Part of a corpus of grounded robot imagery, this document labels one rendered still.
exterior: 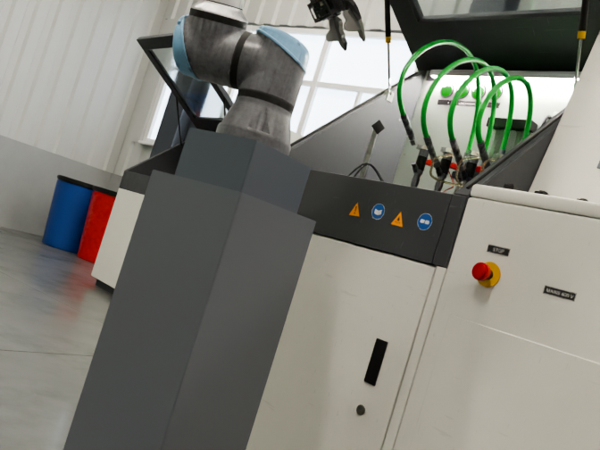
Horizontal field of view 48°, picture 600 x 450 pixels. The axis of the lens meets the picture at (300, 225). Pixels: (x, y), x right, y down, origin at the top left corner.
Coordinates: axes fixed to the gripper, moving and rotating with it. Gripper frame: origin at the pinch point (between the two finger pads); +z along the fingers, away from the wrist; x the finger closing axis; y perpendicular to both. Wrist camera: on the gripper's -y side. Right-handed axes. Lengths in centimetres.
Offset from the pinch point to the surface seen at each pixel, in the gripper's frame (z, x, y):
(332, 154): 27.3, -27.0, 1.6
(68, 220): 35, -606, -90
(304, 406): 71, 0, 63
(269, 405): 71, -11, 66
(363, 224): 40, 11, 33
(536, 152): 41, 38, -2
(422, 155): 35.6, 3.7, -2.3
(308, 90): 22, -447, -338
